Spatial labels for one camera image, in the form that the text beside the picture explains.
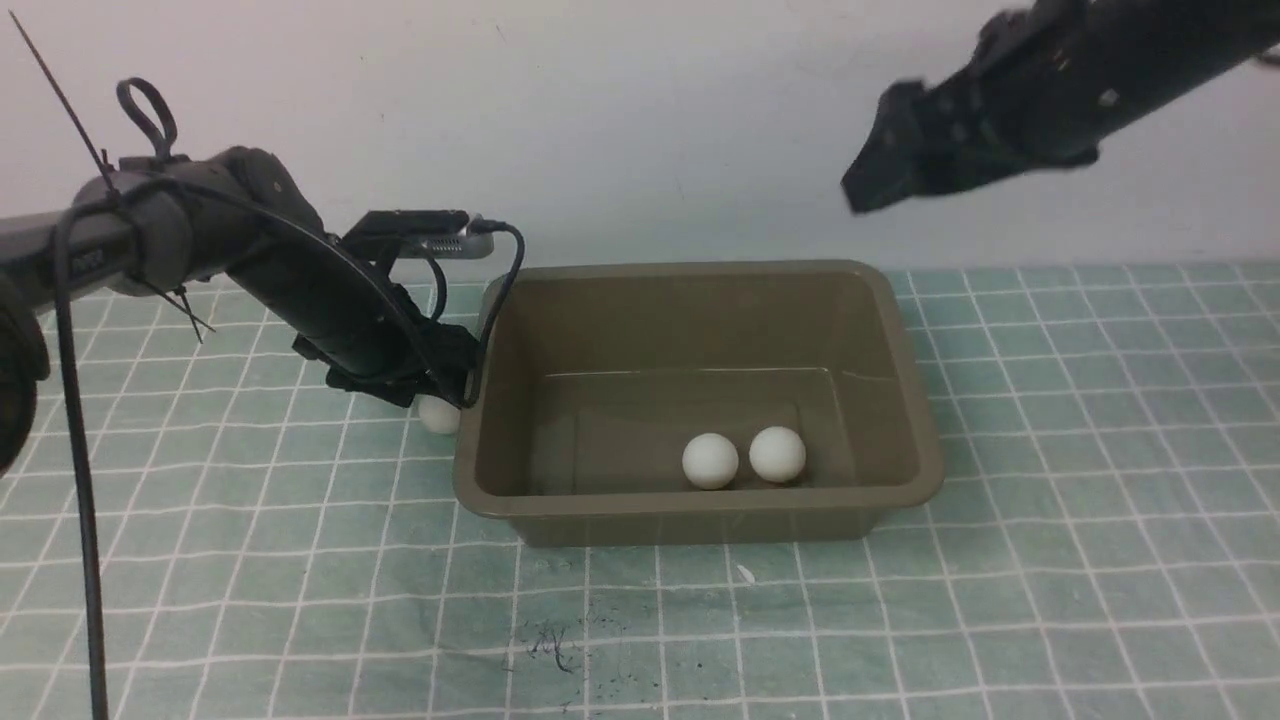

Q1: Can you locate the white ping-pong ball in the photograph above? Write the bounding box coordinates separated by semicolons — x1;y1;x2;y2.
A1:
416;395;461;436
681;432;739;491
748;427;806;486

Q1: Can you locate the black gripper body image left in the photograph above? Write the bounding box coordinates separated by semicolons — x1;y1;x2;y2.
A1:
293;284;480;407

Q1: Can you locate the black robot arm image left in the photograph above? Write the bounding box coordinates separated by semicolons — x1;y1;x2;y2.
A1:
3;147;486;468

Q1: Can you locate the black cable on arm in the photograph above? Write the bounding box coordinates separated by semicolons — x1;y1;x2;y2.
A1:
52;178;529;720

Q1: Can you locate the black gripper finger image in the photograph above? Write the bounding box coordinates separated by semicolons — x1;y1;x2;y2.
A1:
841;82;941;214
428;360;479;410

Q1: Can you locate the olive green plastic bin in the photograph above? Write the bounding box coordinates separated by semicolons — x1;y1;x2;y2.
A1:
453;259;946;547

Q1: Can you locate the wrist camera with silver plug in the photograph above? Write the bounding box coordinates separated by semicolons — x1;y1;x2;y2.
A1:
340;210;494;260

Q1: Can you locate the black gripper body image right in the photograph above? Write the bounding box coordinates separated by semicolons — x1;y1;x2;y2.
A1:
910;10;1100;196

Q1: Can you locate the green checkered tablecloth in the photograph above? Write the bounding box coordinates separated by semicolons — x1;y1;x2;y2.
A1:
0;263;1280;720

